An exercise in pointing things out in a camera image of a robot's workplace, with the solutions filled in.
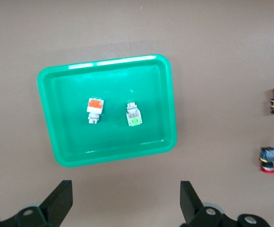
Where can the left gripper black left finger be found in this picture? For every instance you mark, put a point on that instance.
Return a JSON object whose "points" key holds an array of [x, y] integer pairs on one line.
{"points": [[56, 203]]}

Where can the white push button green base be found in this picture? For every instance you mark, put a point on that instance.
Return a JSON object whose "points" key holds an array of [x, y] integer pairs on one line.
{"points": [[133, 116]]}

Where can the red push button black body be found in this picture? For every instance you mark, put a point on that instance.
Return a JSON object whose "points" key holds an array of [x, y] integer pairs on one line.
{"points": [[268, 157]]}

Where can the white push button orange base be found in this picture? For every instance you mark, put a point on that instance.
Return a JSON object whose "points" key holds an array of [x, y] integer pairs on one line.
{"points": [[95, 107]]}

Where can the green plastic tray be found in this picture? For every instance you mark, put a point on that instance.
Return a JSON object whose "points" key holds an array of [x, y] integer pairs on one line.
{"points": [[80, 142]]}

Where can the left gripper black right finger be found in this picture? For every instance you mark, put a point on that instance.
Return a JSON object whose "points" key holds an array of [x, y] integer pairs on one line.
{"points": [[191, 205]]}

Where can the brown table cover sheet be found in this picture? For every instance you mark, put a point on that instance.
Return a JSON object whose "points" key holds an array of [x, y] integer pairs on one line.
{"points": [[222, 47]]}

